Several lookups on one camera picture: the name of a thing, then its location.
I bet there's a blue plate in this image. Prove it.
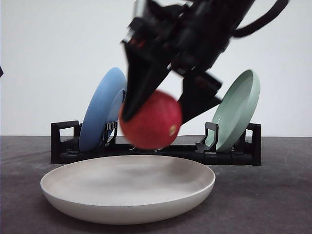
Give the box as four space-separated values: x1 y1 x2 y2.
79 67 127 153

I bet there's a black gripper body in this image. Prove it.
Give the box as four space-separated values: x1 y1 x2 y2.
122 0 254 76

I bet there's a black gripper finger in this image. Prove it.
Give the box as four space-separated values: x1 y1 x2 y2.
179 72 222 124
122 42 173 121

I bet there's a green plate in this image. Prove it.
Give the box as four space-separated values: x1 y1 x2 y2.
206 69 260 152

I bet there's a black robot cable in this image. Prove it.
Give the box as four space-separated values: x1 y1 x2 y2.
231 0 290 38

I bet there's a black plate rack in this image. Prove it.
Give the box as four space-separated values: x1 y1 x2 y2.
50 120 262 165

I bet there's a white plate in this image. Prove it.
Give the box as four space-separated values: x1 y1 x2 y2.
40 156 216 225

